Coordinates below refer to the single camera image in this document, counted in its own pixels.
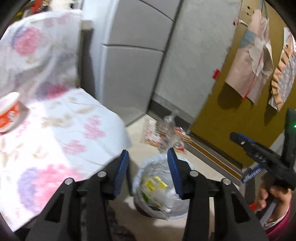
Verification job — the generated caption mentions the clear yellow plastic bag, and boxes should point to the clear yellow plastic bag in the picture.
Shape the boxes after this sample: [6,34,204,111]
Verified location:
[140,176,178,213]

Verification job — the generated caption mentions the orange white instant noodle cup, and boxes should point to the orange white instant noodle cup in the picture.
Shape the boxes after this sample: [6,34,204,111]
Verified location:
[0,92,20,133]

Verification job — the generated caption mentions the plastic bags trash pile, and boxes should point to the plastic bags trash pile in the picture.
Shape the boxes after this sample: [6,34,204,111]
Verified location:
[143,110,193,153]

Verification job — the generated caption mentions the trash bin with clear liner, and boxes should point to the trash bin with clear liner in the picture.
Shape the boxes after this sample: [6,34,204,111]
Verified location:
[132,154,189,220]

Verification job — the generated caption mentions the person right hand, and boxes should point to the person right hand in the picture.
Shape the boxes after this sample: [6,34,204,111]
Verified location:
[257,178,293,223]

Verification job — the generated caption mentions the blue white package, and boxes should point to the blue white package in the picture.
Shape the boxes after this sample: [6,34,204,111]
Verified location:
[241,163,264,184]

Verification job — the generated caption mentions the floral cloth cover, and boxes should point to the floral cloth cover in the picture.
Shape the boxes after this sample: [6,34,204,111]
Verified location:
[1,9,131,231]

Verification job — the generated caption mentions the mustard yellow door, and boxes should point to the mustard yellow door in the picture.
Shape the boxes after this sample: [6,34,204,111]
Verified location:
[191,0,296,167]

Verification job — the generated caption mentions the patterned hanging cloth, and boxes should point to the patterned hanging cloth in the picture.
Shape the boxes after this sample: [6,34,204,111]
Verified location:
[268,27,295,112]

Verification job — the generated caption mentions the pink cloth hanging bag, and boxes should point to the pink cloth hanging bag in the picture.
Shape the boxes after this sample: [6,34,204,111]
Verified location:
[225,9,273,104]

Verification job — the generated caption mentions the grey refrigerator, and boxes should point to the grey refrigerator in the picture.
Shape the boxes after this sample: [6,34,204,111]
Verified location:
[81,0,181,125]

